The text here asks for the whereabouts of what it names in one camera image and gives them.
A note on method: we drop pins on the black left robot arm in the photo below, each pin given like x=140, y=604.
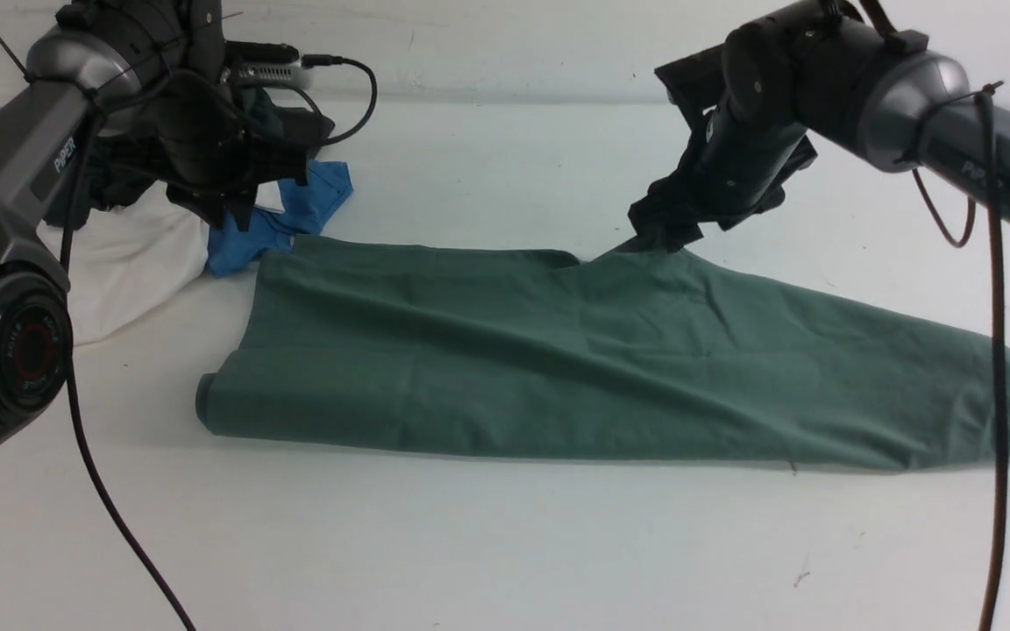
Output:
x=161, y=77

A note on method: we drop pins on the dark grey garment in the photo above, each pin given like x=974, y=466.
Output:
x=119, y=175

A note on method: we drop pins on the white garment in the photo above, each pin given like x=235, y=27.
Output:
x=129, y=261

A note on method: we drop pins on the green long sleeve shirt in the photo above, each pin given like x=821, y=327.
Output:
x=635, y=357

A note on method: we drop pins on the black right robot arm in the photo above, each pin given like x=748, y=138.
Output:
x=833, y=68

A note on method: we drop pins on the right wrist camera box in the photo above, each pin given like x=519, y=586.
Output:
x=694, y=84

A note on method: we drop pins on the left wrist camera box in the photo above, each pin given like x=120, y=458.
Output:
x=247, y=63

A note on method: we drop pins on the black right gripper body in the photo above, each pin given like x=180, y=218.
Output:
x=671, y=214

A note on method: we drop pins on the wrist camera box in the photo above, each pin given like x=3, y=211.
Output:
x=247, y=63
x=694, y=84

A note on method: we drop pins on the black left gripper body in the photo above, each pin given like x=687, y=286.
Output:
x=214, y=144

